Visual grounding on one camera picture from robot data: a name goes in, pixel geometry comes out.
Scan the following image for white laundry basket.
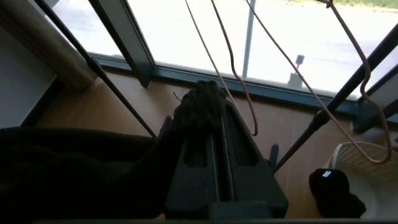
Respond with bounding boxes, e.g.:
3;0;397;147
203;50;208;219
325;141;398;220

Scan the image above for heap of black clothes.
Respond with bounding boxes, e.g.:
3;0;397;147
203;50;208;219
308;168;367;218

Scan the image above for black clothes rack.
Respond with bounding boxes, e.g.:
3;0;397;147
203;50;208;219
33;0;398;174

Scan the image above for window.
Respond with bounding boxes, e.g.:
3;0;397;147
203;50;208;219
46;0;398;134

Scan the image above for black shorts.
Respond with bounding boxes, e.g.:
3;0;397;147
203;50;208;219
0;80;228;220

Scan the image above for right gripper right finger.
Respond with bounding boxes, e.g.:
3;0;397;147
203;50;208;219
221;101;289;219

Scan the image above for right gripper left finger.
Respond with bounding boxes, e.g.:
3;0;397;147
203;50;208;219
164;127;223;219

